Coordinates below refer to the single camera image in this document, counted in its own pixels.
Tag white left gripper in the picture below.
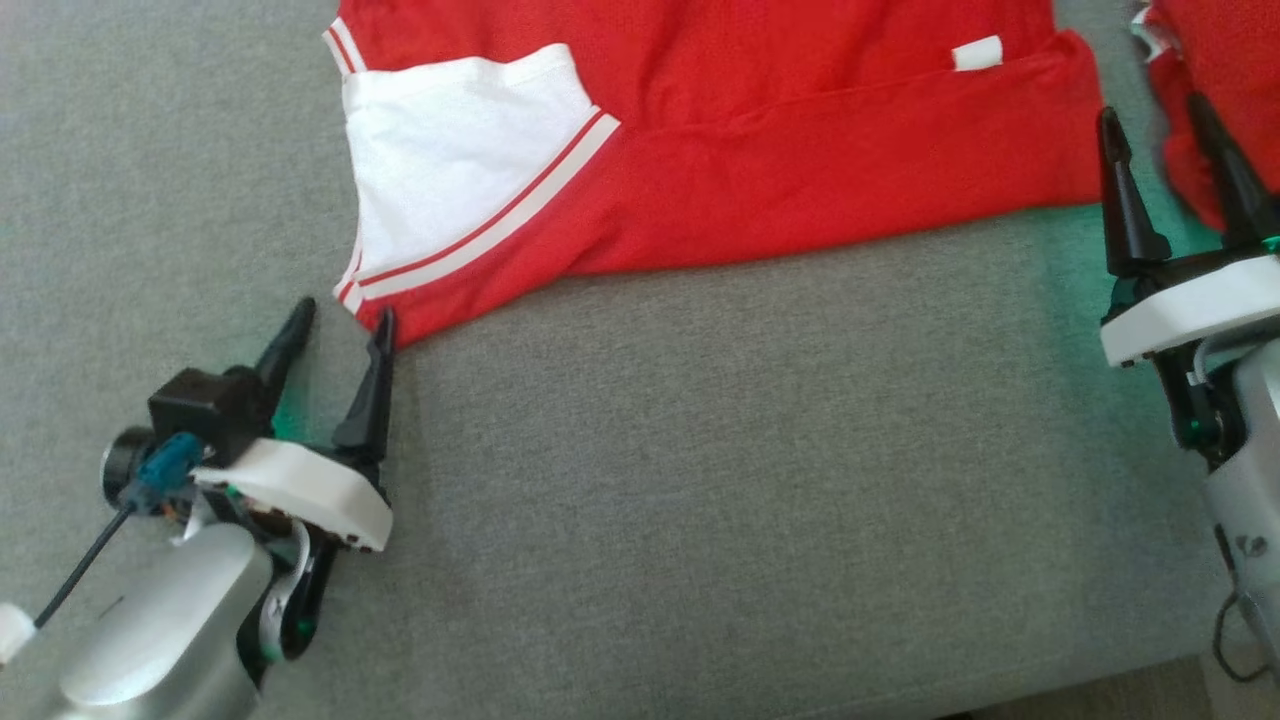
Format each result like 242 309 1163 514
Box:
192 297 398 554

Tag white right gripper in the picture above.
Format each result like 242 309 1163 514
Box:
1095 90 1280 369

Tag red shorts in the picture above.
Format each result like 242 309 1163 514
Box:
1130 0 1280 233

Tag red and white jersey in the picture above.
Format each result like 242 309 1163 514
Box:
322 0 1108 349

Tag large grey sofa seat cushion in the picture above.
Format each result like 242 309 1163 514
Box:
0 0 1280 720

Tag blue left camera connector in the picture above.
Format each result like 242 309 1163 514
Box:
130 432 207 517

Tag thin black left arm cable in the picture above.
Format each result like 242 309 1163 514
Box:
33 505 136 631

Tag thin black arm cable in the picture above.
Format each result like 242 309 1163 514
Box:
1210 520 1276 686
33 505 136 631

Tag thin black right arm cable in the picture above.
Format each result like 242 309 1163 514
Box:
1210 520 1276 686

